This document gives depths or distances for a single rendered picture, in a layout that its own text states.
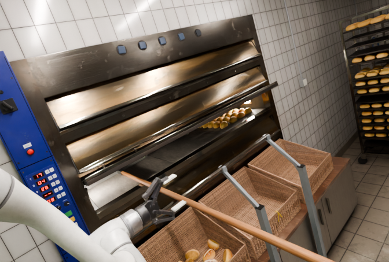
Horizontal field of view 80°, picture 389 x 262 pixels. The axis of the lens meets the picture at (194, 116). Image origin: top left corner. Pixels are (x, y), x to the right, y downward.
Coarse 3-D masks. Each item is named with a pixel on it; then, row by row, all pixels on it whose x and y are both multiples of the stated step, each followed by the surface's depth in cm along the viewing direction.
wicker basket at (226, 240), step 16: (192, 208) 171; (176, 224) 163; (192, 224) 168; (208, 224) 163; (160, 240) 154; (176, 240) 160; (192, 240) 165; (224, 240) 154; (160, 256) 152; (176, 256) 157; (240, 256) 136
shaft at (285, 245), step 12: (144, 180) 152; (168, 192) 128; (192, 204) 110; (216, 216) 97; (228, 216) 93; (240, 228) 87; (252, 228) 83; (264, 240) 78; (276, 240) 75; (288, 252) 72; (300, 252) 69; (312, 252) 67
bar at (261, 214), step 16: (256, 144) 164; (272, 144) 170; (208, 176) 138; (304, 176) 158; (192, 192) 130; (240, 192) 139; (304, 192) 162; (256, 208) 131; (320, 240) 168; (272, 256) 137
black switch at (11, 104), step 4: (0, 92) 108; (4, 100) 109; (8, 100) 110; (12, 100) 111; (0, 104) 108; (4, 104) 106; (8, 104) 108; (12, 104) 109; (0, 108) 108; (4, 108) 108; (8, 108) 108; (12, 108) 108; (16, 108) 112; (4, 112) 109; (8, 112) 110
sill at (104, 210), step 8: (264, 112) 229; (248, 120) 218; (256, 120) 222; (232, 128) 210; (240, 128) 208; (224, 136) 196; (208, 144) 190; (216, 144) 191; (192, 152) 184; (200, 152) 181; (184, 160) 172; (192, 160) 176; (168, 168) 167; (176, 168) 168; (152, 176) 162; (160, 176) 160; (128, 192) 150; (136, 192) 150; (112, 200) 146; (120, 200) 144; (128, 200) 146; (104, 208) 139; (112, 208) 141
